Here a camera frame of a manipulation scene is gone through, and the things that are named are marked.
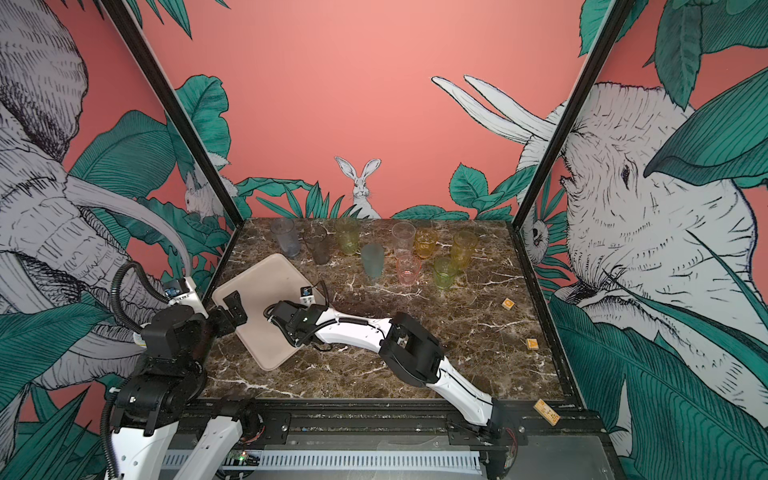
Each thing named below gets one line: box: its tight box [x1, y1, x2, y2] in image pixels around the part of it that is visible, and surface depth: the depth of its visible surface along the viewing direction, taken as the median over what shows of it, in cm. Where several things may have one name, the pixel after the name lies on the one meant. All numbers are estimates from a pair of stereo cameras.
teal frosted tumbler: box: [362, 244, 385, 277], surface depth 105 cm
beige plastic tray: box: [212, 253, 308, 371], surface depth 103 cm
